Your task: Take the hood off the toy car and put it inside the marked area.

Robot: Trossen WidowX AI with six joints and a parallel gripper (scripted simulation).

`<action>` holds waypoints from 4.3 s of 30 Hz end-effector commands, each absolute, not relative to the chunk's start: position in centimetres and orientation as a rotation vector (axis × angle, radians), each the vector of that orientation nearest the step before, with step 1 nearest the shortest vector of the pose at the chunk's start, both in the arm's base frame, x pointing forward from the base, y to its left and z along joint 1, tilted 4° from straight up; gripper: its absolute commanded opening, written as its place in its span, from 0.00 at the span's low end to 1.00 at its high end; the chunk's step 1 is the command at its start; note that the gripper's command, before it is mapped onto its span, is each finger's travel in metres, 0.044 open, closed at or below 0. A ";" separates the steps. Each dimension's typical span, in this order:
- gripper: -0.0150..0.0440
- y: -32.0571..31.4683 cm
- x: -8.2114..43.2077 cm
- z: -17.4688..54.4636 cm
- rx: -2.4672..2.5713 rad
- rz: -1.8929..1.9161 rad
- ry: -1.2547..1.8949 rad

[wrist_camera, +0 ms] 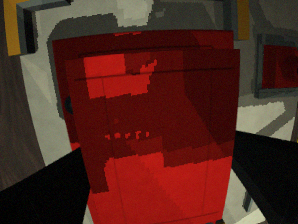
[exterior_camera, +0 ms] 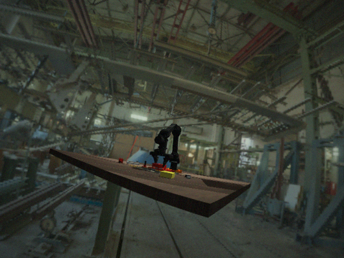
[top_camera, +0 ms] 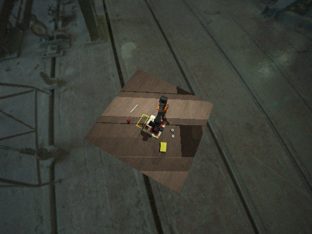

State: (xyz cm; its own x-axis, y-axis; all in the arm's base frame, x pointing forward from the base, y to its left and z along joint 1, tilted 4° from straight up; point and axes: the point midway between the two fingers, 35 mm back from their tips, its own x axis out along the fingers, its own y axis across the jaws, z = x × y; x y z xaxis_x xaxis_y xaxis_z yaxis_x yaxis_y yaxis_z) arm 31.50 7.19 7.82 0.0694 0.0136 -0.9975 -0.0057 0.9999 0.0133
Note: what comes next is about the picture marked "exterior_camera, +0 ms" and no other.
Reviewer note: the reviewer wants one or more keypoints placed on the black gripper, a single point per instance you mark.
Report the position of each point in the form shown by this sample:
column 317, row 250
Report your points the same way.
column 167, row 156

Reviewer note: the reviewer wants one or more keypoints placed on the yellow rectangular block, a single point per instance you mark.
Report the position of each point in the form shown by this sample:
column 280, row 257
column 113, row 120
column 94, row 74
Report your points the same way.
column 167, row 174

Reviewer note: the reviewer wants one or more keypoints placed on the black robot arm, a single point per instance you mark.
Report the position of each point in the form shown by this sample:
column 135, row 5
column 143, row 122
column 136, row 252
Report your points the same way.
column 161, row 139

